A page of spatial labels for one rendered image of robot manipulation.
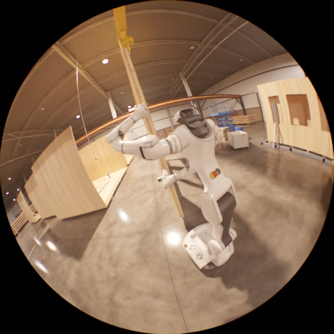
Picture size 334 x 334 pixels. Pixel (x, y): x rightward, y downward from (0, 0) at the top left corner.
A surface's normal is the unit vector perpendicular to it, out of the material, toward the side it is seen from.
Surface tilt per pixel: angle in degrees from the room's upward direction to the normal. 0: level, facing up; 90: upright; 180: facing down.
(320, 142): 90
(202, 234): 0
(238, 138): 90
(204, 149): 103
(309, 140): 90
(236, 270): 0
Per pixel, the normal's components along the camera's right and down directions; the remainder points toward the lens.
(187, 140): -0.51, 0.37
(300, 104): -0.93, 0.35
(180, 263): -0.30, -0.90
